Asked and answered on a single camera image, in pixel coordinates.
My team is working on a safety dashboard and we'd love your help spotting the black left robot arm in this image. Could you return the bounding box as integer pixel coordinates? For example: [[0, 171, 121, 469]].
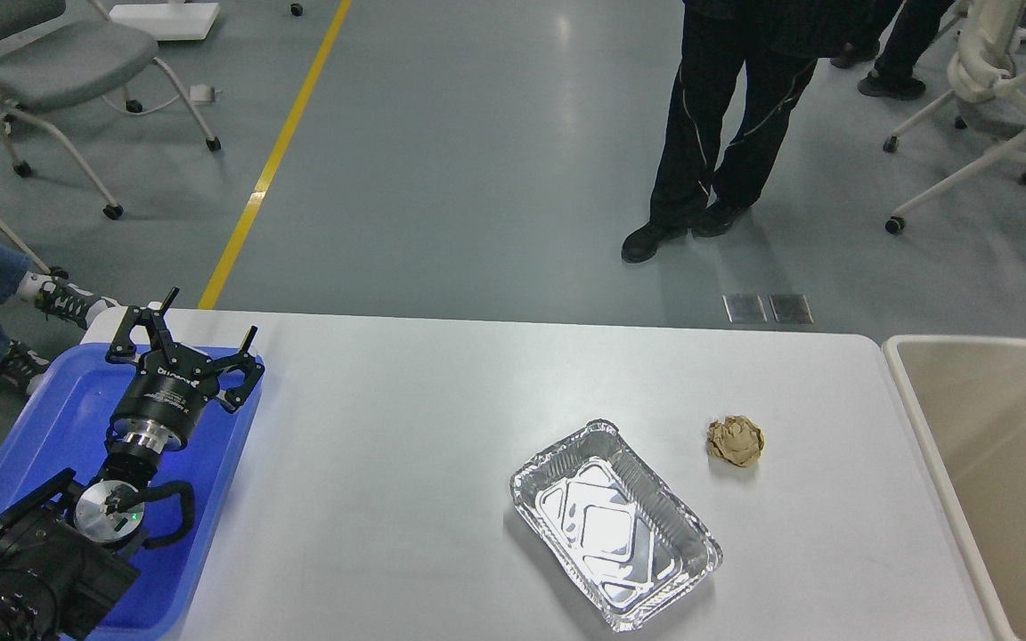
[[0, 303, 266, 640]]

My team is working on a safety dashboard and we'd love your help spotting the metal floor plate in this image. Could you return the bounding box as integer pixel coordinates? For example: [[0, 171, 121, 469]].
[[770, 295, 815, 325], [723, 295, 767, 324]]

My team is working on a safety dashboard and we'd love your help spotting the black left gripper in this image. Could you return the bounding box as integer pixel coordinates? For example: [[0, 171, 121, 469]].
[[105, 288, 265, 453]]

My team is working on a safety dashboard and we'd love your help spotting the crumpled brown paper ball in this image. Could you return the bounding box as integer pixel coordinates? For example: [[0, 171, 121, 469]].
[[707, 415, 765, 469]]

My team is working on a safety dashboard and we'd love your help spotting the blue plastic tray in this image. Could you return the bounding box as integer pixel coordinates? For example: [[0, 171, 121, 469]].
[[0, 344, 262, 640]]

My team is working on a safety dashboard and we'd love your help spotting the right metal floor plate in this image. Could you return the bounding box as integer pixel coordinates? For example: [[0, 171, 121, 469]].
[[770, 295, 815, 325]]

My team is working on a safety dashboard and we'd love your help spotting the person in black clothes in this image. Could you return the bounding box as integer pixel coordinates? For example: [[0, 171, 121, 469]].
[[622, 1, 873, 264]]

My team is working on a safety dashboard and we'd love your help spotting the grey office chair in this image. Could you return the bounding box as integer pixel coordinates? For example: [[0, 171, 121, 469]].
[[0, 1, 221, 221]]

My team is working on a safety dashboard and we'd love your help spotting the beige plastic bin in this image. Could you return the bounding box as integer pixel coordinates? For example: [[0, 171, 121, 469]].
[[883, 334, 1026, 640]]

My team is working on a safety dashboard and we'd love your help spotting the left metal floor plate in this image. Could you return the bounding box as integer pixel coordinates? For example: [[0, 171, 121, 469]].
[[723, 295, 767, 324]]

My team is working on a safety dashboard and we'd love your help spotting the white power adapter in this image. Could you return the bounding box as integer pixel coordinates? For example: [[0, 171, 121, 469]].
[[188, 84, 216, 104]]

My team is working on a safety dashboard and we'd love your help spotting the white office chair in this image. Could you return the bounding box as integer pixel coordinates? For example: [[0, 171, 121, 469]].
[[883, 1, 1026, 234]]

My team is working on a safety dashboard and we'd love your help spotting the aluminium foil tray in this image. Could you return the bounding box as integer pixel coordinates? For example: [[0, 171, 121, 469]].
[[509, 419, 724, 633]]

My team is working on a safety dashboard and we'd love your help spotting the white base board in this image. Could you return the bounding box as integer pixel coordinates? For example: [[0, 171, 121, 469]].
[[109, 1, 221, 42]]

